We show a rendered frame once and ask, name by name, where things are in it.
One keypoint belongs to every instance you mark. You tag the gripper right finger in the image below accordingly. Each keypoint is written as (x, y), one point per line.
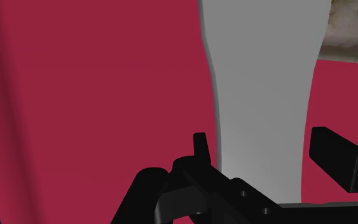
(336, 155)

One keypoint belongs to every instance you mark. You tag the tall white vase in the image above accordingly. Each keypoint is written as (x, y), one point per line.
(262, 93)

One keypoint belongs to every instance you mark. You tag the white yellow mottled object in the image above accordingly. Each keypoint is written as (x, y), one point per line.
(352, 28)

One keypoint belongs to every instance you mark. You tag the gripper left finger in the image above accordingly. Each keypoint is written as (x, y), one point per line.
(197, 186)

